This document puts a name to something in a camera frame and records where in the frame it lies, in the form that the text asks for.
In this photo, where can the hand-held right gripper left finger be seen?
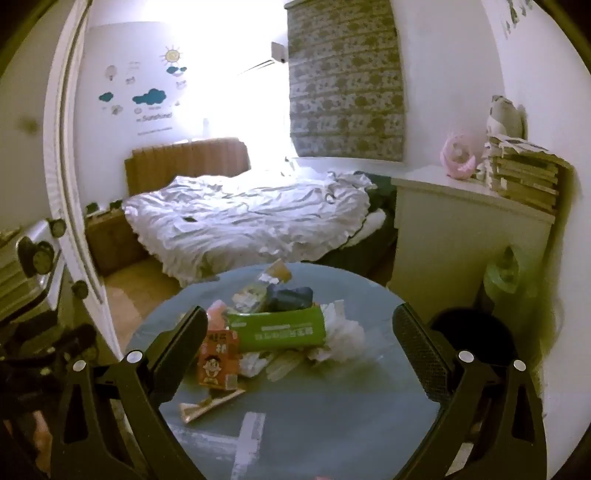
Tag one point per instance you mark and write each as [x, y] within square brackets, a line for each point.
[184, 344]

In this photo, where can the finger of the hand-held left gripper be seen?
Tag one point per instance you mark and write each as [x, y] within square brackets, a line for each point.
[76, 339]

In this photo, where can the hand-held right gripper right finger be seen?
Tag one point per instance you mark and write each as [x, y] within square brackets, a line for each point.
[415, 353]

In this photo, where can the pink wrapper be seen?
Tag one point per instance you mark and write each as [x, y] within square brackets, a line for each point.
[216, 310]

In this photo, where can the black trash bin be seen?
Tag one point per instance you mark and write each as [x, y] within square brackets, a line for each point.
[471, 332]

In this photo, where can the brown wrapper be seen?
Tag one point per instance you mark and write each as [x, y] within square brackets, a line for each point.
[207, 406]

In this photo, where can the white tissue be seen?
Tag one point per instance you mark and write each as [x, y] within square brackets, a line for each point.
[344, 334]

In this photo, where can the small yellowish packet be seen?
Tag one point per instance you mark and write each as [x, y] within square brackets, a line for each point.
[247, 295]

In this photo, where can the clear plastic wrapper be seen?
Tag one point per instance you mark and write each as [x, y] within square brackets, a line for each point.
[277, 364]

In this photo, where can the green tissue packet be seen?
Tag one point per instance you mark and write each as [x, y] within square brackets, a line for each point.
[281, 330]

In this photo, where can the dark blue packet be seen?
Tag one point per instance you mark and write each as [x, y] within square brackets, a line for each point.
[288, 297]

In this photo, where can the brown nightstand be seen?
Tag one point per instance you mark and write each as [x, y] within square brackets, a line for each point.
[111, 244]

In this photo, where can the dark items on nightstand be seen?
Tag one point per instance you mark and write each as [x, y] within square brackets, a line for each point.
[94, 208]

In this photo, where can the white cabinet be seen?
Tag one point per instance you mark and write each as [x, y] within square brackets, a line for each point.
[461, 230]

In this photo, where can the bed with white duvet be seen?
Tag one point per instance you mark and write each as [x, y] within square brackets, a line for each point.
[240, 217]

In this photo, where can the brown padded headboard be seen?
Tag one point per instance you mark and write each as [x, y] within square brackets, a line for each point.
[184, 159]

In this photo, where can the pink toy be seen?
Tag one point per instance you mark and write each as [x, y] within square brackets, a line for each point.
[457, 159]

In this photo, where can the stack of books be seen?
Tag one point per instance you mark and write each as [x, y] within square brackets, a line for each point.
[526, 175]

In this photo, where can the white plush toy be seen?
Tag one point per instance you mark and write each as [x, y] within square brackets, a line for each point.
[503, 115]

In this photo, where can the floral window blind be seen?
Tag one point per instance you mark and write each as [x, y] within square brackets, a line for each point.
[346, 78]

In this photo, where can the white air conditioner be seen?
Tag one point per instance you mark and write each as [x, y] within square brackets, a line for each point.
[277, 55]

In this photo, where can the white door frame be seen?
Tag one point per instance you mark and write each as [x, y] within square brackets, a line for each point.
[64, 161]

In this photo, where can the cloud and sun wall stickers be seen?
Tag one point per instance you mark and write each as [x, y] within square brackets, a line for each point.
[150, 97]

